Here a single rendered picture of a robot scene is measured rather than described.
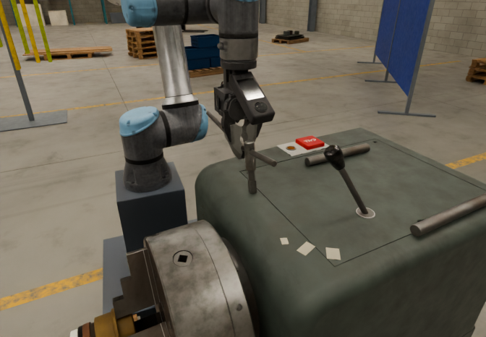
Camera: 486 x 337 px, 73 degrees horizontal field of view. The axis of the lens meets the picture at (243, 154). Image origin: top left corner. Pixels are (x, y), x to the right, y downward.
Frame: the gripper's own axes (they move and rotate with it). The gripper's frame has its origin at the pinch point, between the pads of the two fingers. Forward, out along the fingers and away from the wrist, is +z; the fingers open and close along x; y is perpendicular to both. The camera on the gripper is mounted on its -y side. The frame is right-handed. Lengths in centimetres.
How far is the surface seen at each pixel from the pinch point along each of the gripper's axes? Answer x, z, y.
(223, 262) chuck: 12.8, 10.0, -18.1
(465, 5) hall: -990, 3, 576
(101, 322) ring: 33.8, 20.5, -11.9
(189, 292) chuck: 19.8, 11.2, -20.5
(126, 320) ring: 29.7, 21.5, -12.5
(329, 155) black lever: -7.6, -6.5, -18.6
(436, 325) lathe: -30, 33, -34
